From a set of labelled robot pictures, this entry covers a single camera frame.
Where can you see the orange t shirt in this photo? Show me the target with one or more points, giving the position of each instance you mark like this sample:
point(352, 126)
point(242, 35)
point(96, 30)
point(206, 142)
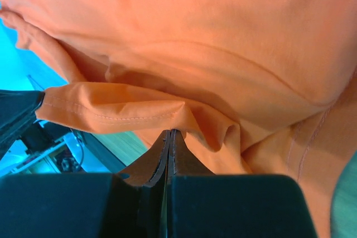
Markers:
point(256, 86)

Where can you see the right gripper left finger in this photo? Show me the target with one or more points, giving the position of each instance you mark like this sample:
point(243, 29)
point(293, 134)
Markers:
point(140, 191)

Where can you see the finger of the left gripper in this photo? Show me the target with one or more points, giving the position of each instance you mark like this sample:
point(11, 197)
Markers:
point(17, 114)

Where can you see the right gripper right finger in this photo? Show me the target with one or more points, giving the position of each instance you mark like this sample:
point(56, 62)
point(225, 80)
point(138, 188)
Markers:
point(189, 205)

